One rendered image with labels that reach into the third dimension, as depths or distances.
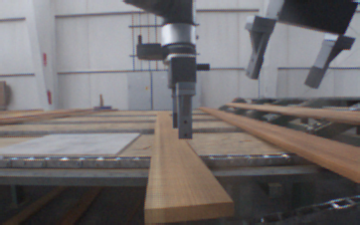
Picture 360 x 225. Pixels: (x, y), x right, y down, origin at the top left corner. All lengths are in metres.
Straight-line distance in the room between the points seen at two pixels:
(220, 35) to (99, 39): 4.37
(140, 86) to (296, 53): 5.73
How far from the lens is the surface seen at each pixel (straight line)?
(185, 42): 0.39
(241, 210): 0.84
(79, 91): 7.69
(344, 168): 0.62
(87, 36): 7.91
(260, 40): 0.36
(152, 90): 6.16
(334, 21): 0.41
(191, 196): 0.36
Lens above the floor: 1.05
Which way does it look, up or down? 4 degrees down
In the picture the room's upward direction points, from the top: 1 degrees counter-clockwise
